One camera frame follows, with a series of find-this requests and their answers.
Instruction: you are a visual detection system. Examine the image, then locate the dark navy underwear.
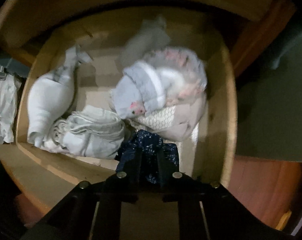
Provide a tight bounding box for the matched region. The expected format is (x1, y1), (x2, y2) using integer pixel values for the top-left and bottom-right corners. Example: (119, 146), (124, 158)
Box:
(115, 129), (179, 185)

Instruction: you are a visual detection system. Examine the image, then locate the grey white underwear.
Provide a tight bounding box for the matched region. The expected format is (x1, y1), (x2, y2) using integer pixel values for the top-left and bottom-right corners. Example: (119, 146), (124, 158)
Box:
(40, 105), (126, 159)

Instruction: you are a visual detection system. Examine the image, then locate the floral white underwear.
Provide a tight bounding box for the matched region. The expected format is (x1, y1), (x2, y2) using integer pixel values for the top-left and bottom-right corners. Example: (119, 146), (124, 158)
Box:
(111, 47), (207, 119)

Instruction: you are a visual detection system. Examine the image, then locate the white bra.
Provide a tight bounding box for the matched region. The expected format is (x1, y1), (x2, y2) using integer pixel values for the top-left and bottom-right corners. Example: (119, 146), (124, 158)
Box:
(27, 45), (92, 148)

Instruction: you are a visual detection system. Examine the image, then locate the beige honeycomb underwear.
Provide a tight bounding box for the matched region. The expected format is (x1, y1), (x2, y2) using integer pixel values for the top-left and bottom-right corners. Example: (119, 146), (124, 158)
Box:
(128, 93), (206, 141)

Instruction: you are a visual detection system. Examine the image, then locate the grey sock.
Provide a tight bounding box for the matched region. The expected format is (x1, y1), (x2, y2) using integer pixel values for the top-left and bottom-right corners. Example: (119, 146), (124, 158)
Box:
(119, 16), (171, 67)

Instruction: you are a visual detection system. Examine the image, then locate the white patterned sheet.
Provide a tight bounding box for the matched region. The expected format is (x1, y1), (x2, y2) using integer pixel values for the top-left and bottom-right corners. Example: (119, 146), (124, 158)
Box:
(0, 74), (21, 144)

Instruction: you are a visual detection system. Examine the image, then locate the grey plaid bedding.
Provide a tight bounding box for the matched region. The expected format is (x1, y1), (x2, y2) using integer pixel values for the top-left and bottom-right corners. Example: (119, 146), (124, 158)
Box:
(0, 57), (30, 78)

